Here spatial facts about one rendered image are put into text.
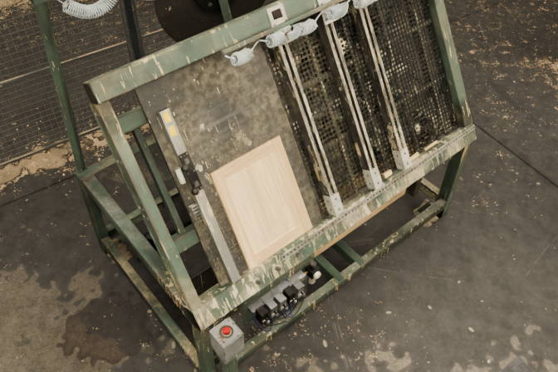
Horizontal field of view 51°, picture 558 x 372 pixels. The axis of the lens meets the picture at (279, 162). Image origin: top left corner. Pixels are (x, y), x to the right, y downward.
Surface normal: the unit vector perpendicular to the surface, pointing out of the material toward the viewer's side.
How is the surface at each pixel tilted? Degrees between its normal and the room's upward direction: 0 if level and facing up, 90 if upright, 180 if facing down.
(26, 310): 0
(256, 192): 58
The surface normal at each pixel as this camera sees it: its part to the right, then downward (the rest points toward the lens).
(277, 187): 0.55, 0.11
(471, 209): 0.01, -0.70
